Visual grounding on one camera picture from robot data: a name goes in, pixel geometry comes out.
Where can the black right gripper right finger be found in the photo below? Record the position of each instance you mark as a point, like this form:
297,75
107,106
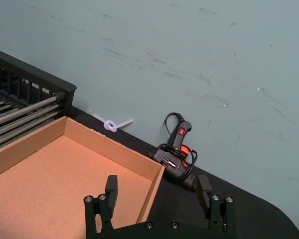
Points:
215,211

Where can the black table cloth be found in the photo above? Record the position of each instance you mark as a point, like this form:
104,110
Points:
239,214

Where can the shallow brown cardboard tray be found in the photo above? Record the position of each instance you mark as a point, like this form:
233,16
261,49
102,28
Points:
64,174

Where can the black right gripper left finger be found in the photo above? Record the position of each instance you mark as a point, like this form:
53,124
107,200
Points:
111,196

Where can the black rack with steel bars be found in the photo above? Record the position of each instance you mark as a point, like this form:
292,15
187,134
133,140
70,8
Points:
20,99

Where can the small white three-armed plastic piece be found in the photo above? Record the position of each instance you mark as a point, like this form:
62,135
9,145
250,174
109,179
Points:
111,124

